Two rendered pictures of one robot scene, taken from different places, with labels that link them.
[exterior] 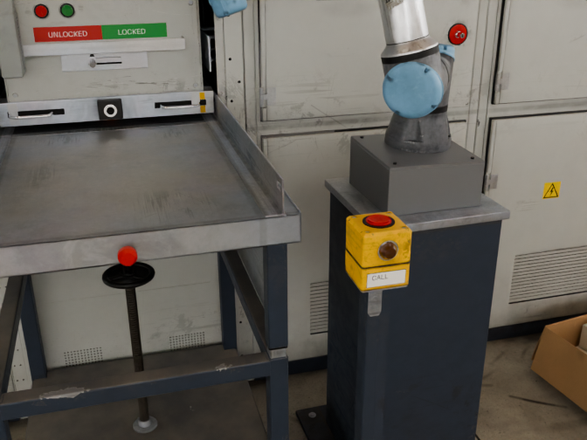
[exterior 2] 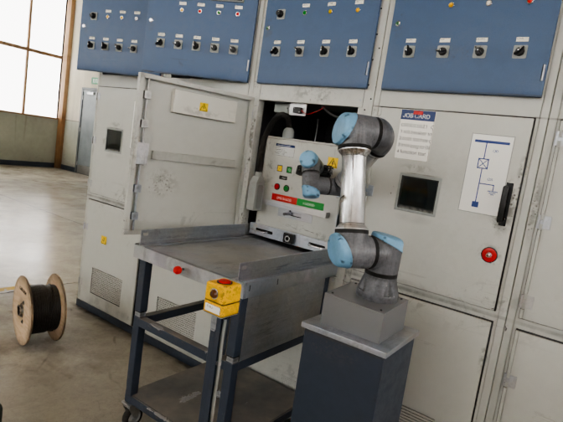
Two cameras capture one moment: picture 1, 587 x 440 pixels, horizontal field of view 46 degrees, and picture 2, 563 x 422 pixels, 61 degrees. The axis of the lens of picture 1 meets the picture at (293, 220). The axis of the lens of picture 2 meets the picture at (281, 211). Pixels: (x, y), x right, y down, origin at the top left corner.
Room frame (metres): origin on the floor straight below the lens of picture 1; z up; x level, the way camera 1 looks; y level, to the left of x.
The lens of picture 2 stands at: (0.16, -1.34, 1.33)
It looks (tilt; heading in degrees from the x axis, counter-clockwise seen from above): 7 degrees down; 50
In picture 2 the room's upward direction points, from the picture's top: 8 degrees clockwise
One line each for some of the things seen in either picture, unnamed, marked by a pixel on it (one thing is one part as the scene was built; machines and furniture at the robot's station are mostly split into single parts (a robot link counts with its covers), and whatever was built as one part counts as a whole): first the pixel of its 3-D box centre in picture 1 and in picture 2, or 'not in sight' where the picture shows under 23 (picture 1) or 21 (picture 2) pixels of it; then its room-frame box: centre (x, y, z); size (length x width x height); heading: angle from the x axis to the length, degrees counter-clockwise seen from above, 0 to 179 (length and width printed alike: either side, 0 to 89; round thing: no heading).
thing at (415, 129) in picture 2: not in sight; (414, 135); (1.84, -0.09, 1.47); 0.15 x 0.01 x 0.21; 105
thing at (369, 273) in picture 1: (376, 250); (222, 297); (0.97, -0.13, 0.85); 0.08 x 0.08 x 0.10; 15
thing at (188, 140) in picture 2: not in sight; (191, 161); (1.32, 0.82, 1.21); 0.63 x 0.07 x 0.74; 0
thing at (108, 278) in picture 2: not in sight; (190, 163); (1.94, 1.98, 1.12); 1.35 x 0.70 x 2.25; 15
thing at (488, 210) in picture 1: (411, 197); (361, 328); (1.49, -0.28, 0.74); 0.32 x 0.32 x 0.02; 17
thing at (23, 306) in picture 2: not in sight; (38, 308); (0.87, 1.61, 0.20); 0.40 x 0.22 x 0.40; 93
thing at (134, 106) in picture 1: (109, 106); (292, 238); (1.76, 0.48, 0.89); 0.54 x 0.05 x 0.06; 105
